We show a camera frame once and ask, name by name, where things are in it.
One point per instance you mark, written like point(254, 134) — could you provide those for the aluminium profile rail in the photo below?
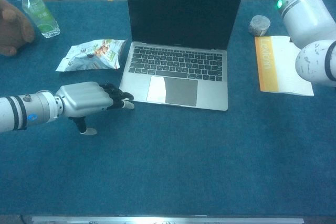
point(157, 221)

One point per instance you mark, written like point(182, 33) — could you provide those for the clear green-label water bottle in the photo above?
point(39, 14)

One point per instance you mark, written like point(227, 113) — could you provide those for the blue felt table cloth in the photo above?
point(157, 155)

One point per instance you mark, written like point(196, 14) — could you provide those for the silver Apple laptop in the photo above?
point(183, 11)

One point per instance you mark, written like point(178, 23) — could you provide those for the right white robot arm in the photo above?
point(302, 16)

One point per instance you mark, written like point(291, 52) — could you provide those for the clear lidded plastic jar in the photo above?
point(259, 24)

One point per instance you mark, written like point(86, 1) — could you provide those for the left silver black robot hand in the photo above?
point(81, 98)

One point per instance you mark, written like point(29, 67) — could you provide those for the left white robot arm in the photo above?
point(26, 111)

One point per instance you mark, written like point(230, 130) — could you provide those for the white peanut snack bag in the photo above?
point(86, 58)

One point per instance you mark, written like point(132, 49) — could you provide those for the yellow white Lexicon booklet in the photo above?
point(281, 72)

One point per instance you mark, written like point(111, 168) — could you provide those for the brown plush toy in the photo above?
point(13, 32)

